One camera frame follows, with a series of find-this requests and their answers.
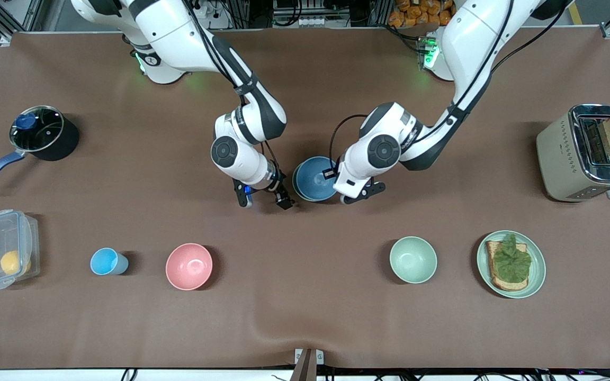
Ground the light green plate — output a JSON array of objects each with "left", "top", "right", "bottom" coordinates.
[{"left": 477, "top": 230, "right": 546, "bottom": 299}]

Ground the silver toaster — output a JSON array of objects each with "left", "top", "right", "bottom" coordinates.
[{"left": 536, "top": 104, "right": 610, "bottom": 203}]

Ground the green lettuce leaf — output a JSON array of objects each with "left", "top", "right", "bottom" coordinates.
[{"left": 491, "top": 233, "right": 532, "bottom": 283}]

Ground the pink bowl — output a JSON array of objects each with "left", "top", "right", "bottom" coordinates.
[{"left": 165, "top": 243, "right": 213, "bottom": 291}]

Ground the glass lid with blue knob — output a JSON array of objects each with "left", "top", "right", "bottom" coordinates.
[{"left": 10, "top": 106, "right": 65, "bottom": 152}]

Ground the yellow lemon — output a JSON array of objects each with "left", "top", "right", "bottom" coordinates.
[{"left": 0, "top": 250, "right": 32, "bottom": 276}]

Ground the blue bowl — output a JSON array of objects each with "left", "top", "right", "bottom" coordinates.
[{"left": 294, "top": 156, "right": 338, "bottom": 202}]

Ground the blue cup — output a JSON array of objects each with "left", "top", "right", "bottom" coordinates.
[{"left": 90, "top": 248, "right": 129, "bottom": 276}]

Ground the bag of orange snacks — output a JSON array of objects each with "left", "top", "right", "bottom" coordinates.
[{"left": 388, "top": 0, "right": 459, "bottom": 28}]

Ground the black saucepan with blue handle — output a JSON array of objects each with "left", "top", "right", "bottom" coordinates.
[{"left": 0, "top": 105, "right": 80, "bottom": 193}]

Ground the toast slice with crust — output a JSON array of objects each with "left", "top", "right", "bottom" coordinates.
[{"left": 486, "top": 241, "right": 529, "bottom": 292}]

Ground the small metal bracket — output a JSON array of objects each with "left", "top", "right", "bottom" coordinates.
[{"left": 294, "top": 348, "right": 324, "bottom": 366}]

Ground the light green bowl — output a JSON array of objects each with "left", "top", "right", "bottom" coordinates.
[
  {"left": 291, "top": 161, "right": 332, "bottom": 203},
  {"left": 389, "top": 236, "right": 438, "bottom": 284}
]

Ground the brown table cloth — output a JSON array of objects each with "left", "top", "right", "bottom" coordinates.
[{"left": 0, "top": 28, "right": 610, "bottom": 369}]

